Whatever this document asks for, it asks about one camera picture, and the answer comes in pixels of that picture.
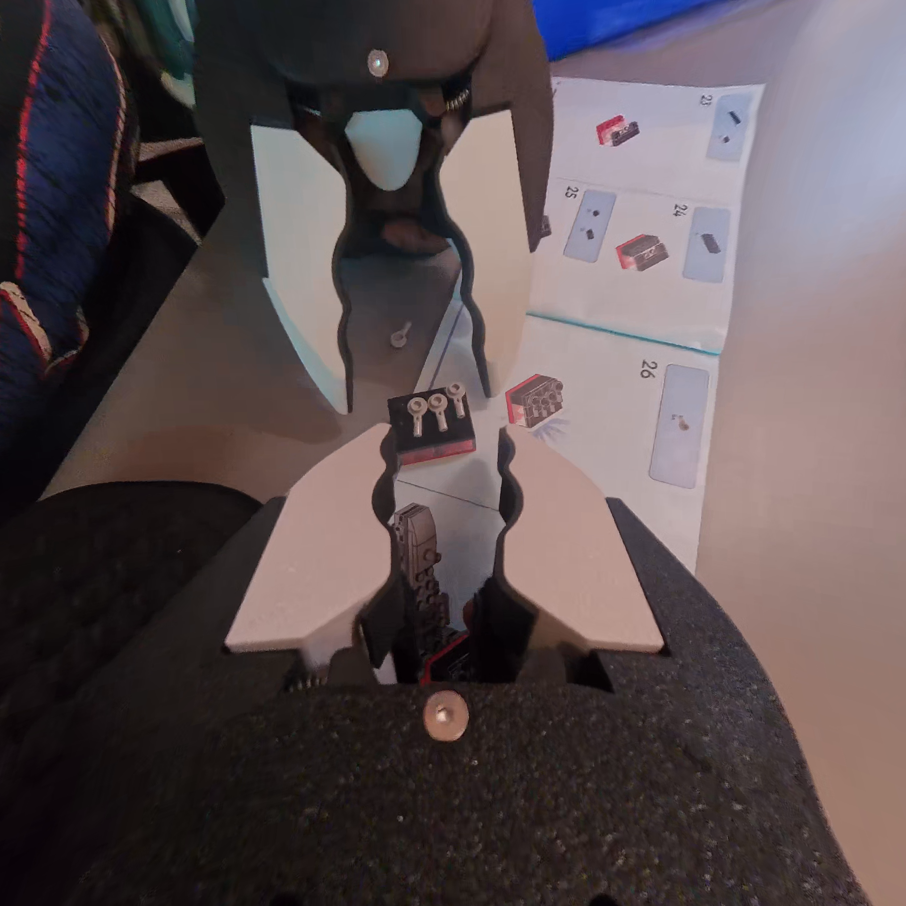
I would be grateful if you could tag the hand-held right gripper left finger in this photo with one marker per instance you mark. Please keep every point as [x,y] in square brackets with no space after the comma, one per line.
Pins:
[311,566]

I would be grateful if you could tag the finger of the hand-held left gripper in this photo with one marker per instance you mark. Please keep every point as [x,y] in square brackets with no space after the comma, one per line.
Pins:
[297,233]
[495,233]

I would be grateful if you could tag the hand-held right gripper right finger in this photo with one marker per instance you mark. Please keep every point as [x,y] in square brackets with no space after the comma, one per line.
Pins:
[573,566]

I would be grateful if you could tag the black toy brick block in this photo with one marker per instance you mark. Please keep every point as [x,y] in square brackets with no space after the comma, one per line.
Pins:
[453,432]

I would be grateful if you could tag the step-page instruction booklet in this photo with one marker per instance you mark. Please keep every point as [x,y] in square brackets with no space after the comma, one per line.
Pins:
[623,396]

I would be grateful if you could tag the black mesh cushion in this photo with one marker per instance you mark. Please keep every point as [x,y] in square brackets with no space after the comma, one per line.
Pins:
[106,601]

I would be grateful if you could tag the large blue plastic bin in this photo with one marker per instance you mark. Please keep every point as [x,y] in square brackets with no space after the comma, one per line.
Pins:
[601,21]

